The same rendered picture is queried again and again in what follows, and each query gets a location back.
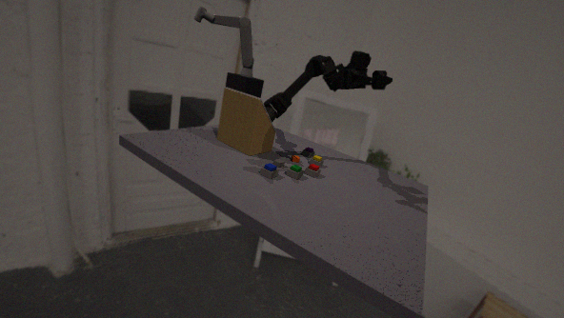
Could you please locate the yellow button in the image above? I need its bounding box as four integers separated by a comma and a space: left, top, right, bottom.
309, 155, 324, 167

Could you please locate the green button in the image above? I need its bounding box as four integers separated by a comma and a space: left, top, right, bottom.
286, 165, 304, 180

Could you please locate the purple button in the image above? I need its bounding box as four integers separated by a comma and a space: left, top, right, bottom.
302, 148, 315, 158

